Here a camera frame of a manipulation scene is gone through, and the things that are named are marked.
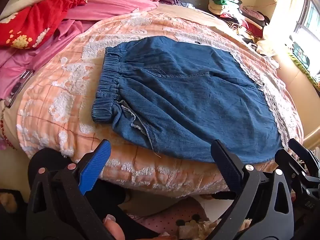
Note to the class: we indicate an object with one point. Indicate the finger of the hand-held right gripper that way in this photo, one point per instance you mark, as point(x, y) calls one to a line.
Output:
point(303, 152)
point(291, 162)

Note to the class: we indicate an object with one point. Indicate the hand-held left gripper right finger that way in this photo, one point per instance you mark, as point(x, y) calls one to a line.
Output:
point(228, 166)

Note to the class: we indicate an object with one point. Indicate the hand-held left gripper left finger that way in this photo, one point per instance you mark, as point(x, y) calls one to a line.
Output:
point(96, 163)

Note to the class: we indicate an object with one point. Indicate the blue denim pants lace trim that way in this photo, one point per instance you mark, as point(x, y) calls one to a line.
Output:
point(187, 92)

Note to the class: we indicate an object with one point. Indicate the person's left hand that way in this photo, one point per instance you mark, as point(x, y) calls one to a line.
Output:
point(113, 230)

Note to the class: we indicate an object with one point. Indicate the tan fuzzy plush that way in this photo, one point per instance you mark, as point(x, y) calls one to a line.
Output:
point(197, 230)

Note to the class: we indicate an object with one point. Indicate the peach blanket white bear print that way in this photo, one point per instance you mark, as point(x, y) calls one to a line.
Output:
point(62, 100)

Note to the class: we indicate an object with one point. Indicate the green windowsill mat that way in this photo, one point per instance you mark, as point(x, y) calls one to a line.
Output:
point(306, 72)

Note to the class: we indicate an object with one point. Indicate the beige bed sheet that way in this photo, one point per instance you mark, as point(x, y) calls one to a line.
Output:
point(10, 120)

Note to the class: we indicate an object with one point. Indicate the teal printed cloth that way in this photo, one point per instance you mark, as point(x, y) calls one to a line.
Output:
point(301, 53)

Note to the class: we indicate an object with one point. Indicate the black smartphone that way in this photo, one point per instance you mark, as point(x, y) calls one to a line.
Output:
point(17, 88)

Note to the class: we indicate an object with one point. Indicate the white crumpled cloth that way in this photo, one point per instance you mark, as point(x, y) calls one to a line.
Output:
point(265, 46)

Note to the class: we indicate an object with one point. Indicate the window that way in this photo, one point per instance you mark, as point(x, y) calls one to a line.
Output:
point(311, 17)

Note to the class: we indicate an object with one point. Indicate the cream curtain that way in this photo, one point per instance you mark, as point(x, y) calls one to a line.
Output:
point(282, 17)

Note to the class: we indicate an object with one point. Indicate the pile of folded clothes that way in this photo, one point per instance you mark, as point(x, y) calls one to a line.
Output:
point(237, 15)

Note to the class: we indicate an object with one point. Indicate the red floral blanket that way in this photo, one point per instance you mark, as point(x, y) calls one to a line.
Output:
point(37, 17)

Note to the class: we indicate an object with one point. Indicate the pink quilt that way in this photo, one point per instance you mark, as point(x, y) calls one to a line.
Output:
point(105, 2)

